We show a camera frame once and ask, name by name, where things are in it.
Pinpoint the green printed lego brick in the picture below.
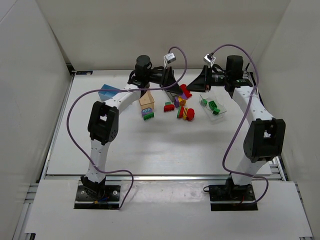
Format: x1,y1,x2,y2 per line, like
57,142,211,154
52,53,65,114
208,100,218,111

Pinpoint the green lego plate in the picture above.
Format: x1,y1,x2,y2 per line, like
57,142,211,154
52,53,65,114
143,112,155,121

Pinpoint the clear transparent container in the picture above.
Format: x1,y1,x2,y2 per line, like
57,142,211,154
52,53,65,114
198,93,227,123

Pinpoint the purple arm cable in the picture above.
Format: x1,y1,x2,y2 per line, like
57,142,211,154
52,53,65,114
66,46,188,210
207,44,270,206

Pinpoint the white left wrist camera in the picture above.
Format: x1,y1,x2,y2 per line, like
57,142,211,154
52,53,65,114
163,52,176,68

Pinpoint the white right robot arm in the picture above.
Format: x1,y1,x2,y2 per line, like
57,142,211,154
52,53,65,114
187,53,286,198

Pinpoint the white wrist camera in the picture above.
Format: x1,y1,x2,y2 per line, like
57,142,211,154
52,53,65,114
203,53,216,67
163,52,176,68

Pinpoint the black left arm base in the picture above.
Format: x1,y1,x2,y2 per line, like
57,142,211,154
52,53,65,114
73,182,121,210

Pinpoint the aluminium table edge rail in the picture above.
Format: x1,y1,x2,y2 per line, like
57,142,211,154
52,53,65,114
42,173,283,181

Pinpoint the small green lego brick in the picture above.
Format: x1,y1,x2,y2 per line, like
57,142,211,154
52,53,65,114
212,108,221,116

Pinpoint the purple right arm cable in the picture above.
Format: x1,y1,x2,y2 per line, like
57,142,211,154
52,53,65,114
207,44,270,206

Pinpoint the purple orange lego piece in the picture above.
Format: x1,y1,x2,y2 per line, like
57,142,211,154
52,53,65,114
174,96,187,108

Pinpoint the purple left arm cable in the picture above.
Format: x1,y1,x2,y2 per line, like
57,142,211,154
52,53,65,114
66,46,188,210

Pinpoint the right aluminium frame rail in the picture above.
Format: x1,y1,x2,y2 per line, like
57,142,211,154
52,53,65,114
236,86,286,179

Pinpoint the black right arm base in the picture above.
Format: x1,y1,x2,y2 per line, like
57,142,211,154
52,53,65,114
203,184,258,212

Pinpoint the blue rectangular container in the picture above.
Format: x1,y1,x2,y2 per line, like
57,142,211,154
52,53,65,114
98,84,120,102

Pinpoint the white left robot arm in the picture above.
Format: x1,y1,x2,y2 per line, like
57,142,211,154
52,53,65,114
80,55,182,199

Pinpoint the red arched lego brick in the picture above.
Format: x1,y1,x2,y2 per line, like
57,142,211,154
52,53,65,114
163,104,176,112

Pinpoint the red yellow green lego stack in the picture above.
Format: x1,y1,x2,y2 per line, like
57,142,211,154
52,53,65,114
176,106,195,122

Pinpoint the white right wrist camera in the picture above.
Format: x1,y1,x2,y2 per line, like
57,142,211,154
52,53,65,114
203,53,216,67

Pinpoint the purple lego piece with flower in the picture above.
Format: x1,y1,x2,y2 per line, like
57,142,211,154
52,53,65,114
141,107,153,117

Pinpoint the grey transparent container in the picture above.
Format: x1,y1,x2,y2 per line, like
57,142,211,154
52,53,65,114
165,90,179,103

